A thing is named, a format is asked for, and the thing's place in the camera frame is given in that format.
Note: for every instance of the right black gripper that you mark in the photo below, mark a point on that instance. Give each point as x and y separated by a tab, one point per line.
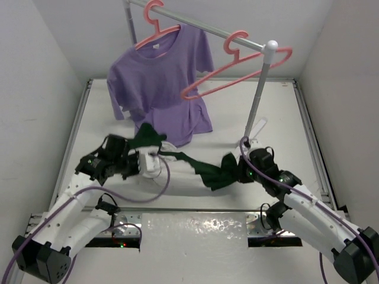
241	165

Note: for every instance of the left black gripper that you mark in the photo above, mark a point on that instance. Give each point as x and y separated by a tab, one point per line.
135	157

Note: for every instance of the white and green t-shirt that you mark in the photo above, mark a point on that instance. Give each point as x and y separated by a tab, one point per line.
182	174

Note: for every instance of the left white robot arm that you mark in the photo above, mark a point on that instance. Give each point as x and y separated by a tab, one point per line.
47	252

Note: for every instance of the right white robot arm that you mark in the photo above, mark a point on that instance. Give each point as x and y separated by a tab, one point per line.
353	251

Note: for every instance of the purple t-shirt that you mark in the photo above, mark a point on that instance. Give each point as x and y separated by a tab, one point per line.
147	83

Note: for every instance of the pink hanger with purple shirt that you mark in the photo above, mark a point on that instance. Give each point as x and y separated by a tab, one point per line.
158	32

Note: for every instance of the silver clothes rack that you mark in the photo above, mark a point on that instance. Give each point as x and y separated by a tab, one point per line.
267	51

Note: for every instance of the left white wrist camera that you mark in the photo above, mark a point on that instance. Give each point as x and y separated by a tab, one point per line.
149	163

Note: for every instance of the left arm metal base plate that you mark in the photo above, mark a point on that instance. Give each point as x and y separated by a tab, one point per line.
127	225

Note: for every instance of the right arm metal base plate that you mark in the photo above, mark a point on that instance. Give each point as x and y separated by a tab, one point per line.
257	226

